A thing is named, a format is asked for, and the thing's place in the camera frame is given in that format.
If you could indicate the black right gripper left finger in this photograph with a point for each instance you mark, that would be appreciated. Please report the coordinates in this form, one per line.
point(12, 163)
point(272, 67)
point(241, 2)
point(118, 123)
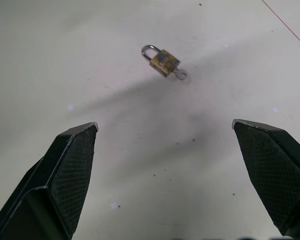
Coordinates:
point(65, 180)

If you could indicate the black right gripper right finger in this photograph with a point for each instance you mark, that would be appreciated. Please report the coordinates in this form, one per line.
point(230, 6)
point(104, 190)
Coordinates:
point(272, 170)

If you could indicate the brass padlock with silver shackle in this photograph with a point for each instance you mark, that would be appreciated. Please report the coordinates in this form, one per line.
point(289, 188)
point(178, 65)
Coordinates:
point(164, 62)

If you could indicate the small silver key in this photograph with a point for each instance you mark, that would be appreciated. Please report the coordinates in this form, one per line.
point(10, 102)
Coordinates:
point(181, 74)

